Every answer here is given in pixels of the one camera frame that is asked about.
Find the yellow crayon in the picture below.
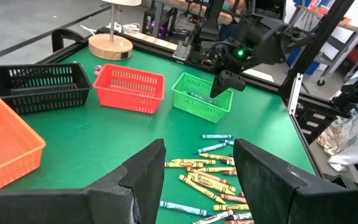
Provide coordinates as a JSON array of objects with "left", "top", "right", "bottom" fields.
[
  {"left": 171, "top": 158, "right": 216, "bottom": 166},
  {"left": 165, "top": 161, "right": 204, "bottom": 169},
  {"left": 213, "top": 203, "right": 250, "bottom": 212},
  {"left": 187, "top": 174, "right": 236, "bottom": 194},
  {"left": 178, "top": 174, "right": 226, "bottom": 205},
  {"left": 199, "top": 153, "right": 234, "bottom": 161},
  {"left": 197, "top": 167, "right": 236, "bottom": 174}
]

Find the patterned cloth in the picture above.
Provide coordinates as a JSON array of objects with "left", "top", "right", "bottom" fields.
[{"left": 317, "top": 52, "right": 358, "bottom": 172}]

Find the black clamp device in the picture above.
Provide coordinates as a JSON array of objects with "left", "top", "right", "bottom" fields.
[{"left": 331, "top": 77, "right": 358, "bottom": 118}]

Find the white lamp shade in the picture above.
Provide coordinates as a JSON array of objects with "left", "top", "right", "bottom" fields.
[{"left": 101, "top": 0, "right": 142, "bottom": 7}]

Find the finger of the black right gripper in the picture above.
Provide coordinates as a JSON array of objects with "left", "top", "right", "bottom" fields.
[{"left": 209, "top": 70, "right": 247, "bottom": 99}]

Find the white aluminium bar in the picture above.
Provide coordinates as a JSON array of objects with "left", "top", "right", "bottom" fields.
[{"left": 289, "top": 73, "right": 304, "bottom": 116}]

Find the red plastic basket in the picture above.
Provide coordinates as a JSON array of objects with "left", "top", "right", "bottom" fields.
[{"left": 93, "top": 63, "right": 165, "bottom": 115}]

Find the black plastic basket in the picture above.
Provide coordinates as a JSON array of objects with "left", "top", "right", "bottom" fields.
[{"left": 0, "top": 62, "right": 93, "bottom": 115}]

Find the black frame strut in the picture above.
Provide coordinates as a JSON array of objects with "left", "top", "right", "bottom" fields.
[{"left": 278, "top": 0, "right": 356, "bottom": 97}]

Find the black crayon white wrapper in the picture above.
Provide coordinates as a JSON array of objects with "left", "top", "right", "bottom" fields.
[
  {"left": 193, "top": 210, "right": 234, "bottom": 224},
  {"left": 227, "top": 212, "right": 253, "bottom": 221}
]

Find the black corner bracket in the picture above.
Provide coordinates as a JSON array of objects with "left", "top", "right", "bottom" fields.
[{"left": 51, "top": 27, "right": 86, "bottom": 53}]

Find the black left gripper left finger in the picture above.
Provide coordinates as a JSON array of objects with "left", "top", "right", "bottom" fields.
[{"left": 0, "top": 139, "right": 167, "bottom": 224}]

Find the round wooden lamp base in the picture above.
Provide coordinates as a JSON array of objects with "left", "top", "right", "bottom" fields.
[{"left": 88, "top": 33, "right": 134, "bottom": 61}]

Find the grey metal mounting plate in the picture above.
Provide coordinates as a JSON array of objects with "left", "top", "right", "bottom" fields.
[{"left": 172, "top": 40, "right": 198, "bottom": 62}]

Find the white power cable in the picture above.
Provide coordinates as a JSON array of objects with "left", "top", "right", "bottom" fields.
[{"left": 106, "top": 21, "right": 141, "bottom": 34}]

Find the green plastic basket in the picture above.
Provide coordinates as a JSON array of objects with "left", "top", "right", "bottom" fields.
[{"left": 172, "top": 72, "right": 234, "bottom": 124}]

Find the black computer tower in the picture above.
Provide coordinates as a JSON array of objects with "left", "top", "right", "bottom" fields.
[{"left": 141, "top": 6, "right": 180, "bottom": 40}]

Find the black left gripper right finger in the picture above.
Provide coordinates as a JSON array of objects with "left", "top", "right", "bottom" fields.
[{"left": 233, "top": 139, "right": 358, "bottom": 224}]

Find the metal lamp pole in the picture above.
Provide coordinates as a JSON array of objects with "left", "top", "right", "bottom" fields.
[{"left": 109, "top": 3, "right": 116, "bottom": 43}]

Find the orange plastic basket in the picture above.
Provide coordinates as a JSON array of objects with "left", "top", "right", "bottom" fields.
[{"left": 0, "top": 94, "right": 47, "bottom": 190}]

